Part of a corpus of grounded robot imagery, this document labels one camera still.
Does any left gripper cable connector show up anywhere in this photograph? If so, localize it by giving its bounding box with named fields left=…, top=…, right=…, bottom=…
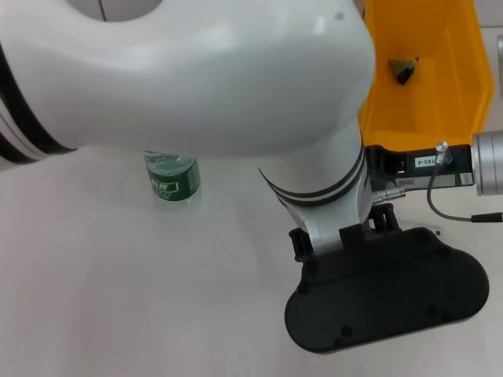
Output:
left=371, top=187, right=410, bottom=205

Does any water bottle with green label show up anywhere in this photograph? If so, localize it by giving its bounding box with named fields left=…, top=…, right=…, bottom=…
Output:
left=143, top=150, right=202, bottom=203

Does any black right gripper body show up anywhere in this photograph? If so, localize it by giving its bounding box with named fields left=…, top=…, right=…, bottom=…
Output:
left=363, top=144, right=475, bottom=190

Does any yellow plastic bin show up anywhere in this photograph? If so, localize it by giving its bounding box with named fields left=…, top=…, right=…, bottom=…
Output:
left=359, top=0, right=495, bottom=152

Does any plastic wrapper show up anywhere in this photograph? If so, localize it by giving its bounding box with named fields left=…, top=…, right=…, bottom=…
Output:
left=387, top=56, right=420, bottom=86

